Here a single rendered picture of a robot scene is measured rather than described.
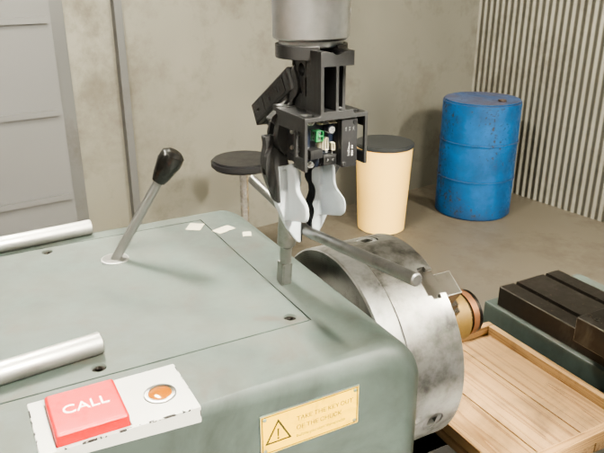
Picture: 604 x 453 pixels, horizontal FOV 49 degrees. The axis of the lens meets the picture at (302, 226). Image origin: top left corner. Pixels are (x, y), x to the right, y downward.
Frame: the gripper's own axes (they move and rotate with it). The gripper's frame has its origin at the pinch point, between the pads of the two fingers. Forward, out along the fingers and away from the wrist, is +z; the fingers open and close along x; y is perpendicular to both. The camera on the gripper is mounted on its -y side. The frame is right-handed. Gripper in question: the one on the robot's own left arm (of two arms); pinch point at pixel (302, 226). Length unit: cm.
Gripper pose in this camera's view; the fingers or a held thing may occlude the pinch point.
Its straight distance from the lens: 73.6
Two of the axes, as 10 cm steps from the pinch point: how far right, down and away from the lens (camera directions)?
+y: 4.8, 3.2, -8.2
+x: 8.8, -1.8, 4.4
